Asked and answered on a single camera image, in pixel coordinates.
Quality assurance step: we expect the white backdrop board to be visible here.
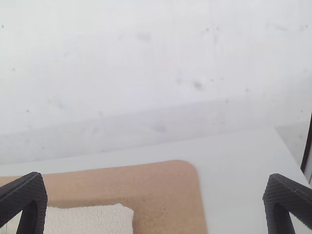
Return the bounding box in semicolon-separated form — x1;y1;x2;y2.
0;0;312;166

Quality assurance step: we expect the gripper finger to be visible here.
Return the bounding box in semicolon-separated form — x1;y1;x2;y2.
262;173;312;234
0;172;48;234

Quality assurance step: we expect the pale towel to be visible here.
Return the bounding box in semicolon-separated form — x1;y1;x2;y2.
43;203;135;234

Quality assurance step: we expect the cork mat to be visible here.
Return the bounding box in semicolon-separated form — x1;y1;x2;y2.
0;159;208;234

